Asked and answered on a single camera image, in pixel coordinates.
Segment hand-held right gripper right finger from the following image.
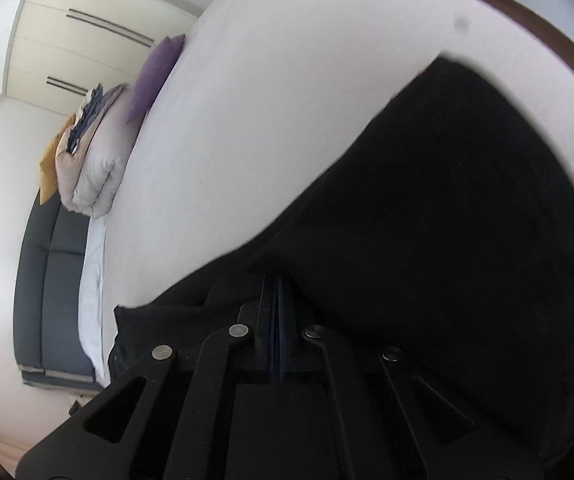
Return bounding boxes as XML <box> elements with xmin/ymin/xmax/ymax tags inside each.
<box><xmin>280</xmin><ymin>276</ymin><xmax>548</xmax><ymax>480</ymax></box>

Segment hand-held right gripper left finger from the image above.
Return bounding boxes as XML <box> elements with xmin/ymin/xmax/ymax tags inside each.
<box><xmin>17</xmin><ymin>272</ymin><xmax>281</xmax><ymax>480</ymax></box>

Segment black pants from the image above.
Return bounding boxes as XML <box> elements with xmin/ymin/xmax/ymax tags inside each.
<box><xmin>107</xmin><ymin>55</ymin><xmax>574</xmax><ymax>471</ymax></box>

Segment white flat pillow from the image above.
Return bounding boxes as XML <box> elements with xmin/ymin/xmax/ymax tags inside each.
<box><xmin>78</xmin><ymin>215</ymin><xmax>106</xmax><ymax>377</ymax></box>

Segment bed with white sheet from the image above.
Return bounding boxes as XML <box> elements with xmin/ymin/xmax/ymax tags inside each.
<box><xmin>78</xmin><ymin>0</ymin><xmax>574</xmax><ymax>471</ymax></box>

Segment grey padded headboard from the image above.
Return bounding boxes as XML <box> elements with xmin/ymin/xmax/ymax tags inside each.
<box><xmin>13</xmin><ymin>190</ymin><xmax>96</xmax><ymax>387</ymax></box>

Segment folded beige duvet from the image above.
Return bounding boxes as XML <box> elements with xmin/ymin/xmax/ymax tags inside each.
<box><xmin>56</xmin><ymin>84</ymin><xmax>140</xmax><ymax>219</ymax></box>

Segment yellow pillow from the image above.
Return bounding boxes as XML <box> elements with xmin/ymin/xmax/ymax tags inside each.
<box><xmin>39</xmin><ymin>115</ymin><xmax>76</xmax><ymax>206</ymax></box>

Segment blue-grey folded cloth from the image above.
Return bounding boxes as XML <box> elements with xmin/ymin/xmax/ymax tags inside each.
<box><xmin>67</xmin><ymin>85</ymin><xmax>106</xmax><ymax>154</ymax></box>

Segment purple pillow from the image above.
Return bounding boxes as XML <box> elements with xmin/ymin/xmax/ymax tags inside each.
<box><xmin>126</xmin><ymin>34</ymin><xmax>188</xmax><ymax>125</ymax></box>

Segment cream wardrobe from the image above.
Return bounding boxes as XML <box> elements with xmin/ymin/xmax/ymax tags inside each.
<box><xmin>4</xmin><ymin>0</ymin><xmax>223</xmax><ymax>117</ymax></box>

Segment black wardrobe handle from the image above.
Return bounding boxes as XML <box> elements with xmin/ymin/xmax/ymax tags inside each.
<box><xmin>65</xmin><ymin>14</ymin><xmax>152</xmax><ymax>48</ymax></box>
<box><xmin>47</xmin><ymin>76</ymin><xmax>90</xmax><ymax>91</ymax></box>
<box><xmin>45</xmin><ymin>80</ymin><xmax>88</xmax><ymax>95</ymax></box>

